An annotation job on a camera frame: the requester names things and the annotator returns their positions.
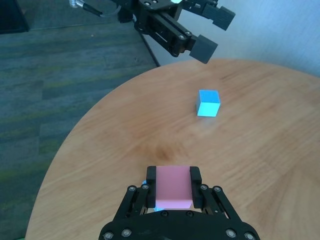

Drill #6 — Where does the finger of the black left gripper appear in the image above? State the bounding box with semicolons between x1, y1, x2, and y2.
180;0;236;32
139;11;218;65

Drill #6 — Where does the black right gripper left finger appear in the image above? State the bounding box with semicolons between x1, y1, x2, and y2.
113;165;158;222

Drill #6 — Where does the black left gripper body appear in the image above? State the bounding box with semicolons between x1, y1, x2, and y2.
113;0;183;31

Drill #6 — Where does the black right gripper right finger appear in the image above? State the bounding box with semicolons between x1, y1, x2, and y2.
189;165;241;222

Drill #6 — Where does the pink cube block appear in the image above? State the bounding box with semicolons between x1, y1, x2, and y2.
154;165;195;210

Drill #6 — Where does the blue cube block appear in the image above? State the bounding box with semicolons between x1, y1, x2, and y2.
194;89;221;118

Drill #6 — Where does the black box-shaped base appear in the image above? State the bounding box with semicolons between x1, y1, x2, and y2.
0;0;30;35

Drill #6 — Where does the left wrist connector cable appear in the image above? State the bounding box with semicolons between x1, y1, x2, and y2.
68;0;123;19

